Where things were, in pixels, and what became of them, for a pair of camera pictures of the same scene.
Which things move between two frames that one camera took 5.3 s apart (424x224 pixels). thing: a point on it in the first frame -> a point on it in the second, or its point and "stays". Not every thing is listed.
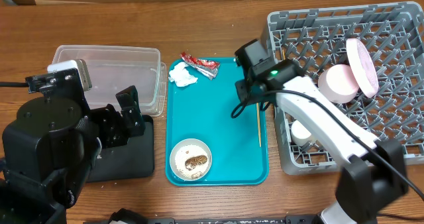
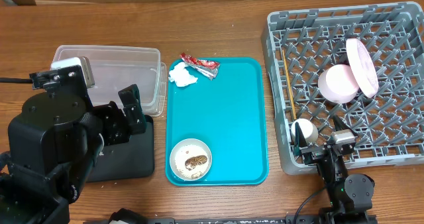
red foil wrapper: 207,67 stays
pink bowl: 338,85 stays
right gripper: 245,87 -> 313,152
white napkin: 180,75 stays
